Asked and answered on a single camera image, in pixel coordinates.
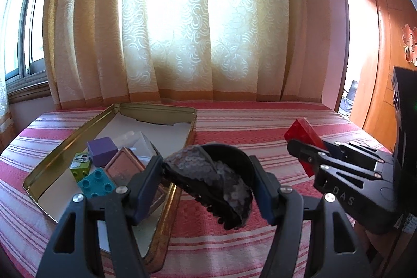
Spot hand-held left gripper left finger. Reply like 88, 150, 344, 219
37, 155, 163, 278

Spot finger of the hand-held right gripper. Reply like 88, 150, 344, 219
322, 139, 393, 167
287, 139, 383, 190

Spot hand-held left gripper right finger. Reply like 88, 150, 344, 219
249, 155, 373, 278

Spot red building block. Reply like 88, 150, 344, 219
283, 118, 328, 176

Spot copper rectangular box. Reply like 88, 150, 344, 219
104, 147, 170, 220

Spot clear plastic box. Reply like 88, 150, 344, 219
112, 131, 160, 158

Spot teal building block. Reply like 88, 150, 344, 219
77, 167, 117, 199

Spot black sequin hair clip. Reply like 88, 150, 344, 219
162, 143, 255, 231

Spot purple box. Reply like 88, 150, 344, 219
87, 137, 118, 167

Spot green building block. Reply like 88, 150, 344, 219
70, 152, 93, 181

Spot person's right forearm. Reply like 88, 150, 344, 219
354, 221, 406, 269

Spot pink striped bedspread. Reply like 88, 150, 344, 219
0, 100, 401, 278

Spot white paper liner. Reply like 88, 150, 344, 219
39, 112, 193, 252

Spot wooden door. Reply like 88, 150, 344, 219
361, 0, 417, 151

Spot cream patterned curtain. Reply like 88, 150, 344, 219
42, 0, 326, 111

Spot window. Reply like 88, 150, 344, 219
0, 0, 57, 107

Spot floral wall decoration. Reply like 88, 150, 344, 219
401, 23, 417, 65

